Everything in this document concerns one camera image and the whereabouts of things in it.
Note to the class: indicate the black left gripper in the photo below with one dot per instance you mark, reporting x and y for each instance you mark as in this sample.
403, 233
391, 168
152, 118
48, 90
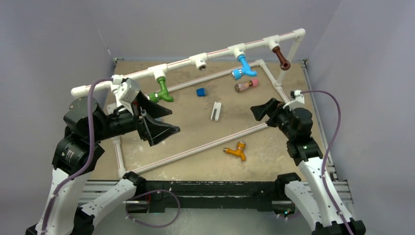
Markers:
148, 128

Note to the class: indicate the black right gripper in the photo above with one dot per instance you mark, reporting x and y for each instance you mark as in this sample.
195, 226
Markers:
273, 105

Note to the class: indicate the orange faucet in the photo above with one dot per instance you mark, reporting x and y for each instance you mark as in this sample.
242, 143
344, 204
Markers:
238, 152

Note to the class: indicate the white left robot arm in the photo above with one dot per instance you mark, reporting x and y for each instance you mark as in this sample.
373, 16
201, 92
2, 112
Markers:
76, 156

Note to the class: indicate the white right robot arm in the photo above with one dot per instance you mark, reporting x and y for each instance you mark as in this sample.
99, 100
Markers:
322, 207

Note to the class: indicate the green faucet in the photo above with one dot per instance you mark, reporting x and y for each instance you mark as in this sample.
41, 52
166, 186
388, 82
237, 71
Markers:
162, 94

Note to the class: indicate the brown pink-capped tube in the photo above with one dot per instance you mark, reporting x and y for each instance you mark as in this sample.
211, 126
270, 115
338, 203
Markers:
241, 87

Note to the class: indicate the blue faucet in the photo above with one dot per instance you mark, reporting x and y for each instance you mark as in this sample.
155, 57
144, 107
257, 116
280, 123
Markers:
245, 70

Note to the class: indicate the brown faucet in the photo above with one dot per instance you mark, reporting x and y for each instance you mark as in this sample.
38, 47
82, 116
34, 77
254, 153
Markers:
283, 62

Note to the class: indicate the white rectangular block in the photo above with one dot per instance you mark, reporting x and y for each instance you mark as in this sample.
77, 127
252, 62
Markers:
215, 114

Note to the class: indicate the small blue cap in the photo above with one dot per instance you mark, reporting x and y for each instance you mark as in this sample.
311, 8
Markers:
201, 92

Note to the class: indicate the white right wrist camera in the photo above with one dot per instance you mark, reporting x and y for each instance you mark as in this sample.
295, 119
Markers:
297, 100

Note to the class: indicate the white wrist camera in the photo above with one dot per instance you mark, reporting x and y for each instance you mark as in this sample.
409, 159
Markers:
127, 91
297, 100

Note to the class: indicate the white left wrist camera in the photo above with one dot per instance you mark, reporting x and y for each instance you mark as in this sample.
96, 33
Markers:
127, 91

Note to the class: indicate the white PVC pipe frame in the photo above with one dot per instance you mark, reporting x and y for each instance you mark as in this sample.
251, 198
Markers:
196, 152

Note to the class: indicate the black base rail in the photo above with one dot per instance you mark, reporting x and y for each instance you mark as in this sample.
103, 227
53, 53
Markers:
259, 196

